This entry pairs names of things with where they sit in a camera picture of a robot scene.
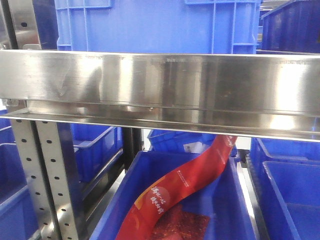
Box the blue bin with label behind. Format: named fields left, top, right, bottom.
left=147, top=129, right=216, bottom=154

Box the blue bin with red bag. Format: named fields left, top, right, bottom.
left=90, top=151, right=256, bottom=240

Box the blue bin lower right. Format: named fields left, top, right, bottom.
left=249, top=138, right=320, bottom=240

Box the dark blue bin upper right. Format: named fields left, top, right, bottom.
left=261, top=0, right=320, bottom=53

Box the blue bin lower left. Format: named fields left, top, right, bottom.
left=0, top=118, right=38, bottom=240

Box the red textured packet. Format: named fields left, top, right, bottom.
left=150, top=204, right=210, bottom=240

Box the red snack bag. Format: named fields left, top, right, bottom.
left=115, top=135, right=237, bottom=240

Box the stainless steel shelf beam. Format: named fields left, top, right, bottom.
left=0, top=50, right=320, bottom=142

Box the large blue crate on shelf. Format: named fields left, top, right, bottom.
left=55, top=0, right=261, bottom=54

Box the blue bin behind post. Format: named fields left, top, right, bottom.
left=70, top=122, right=123, bottom=183

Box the steel shelf upright post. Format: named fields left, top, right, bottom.
left=0, top=0, right=89, bottom=240

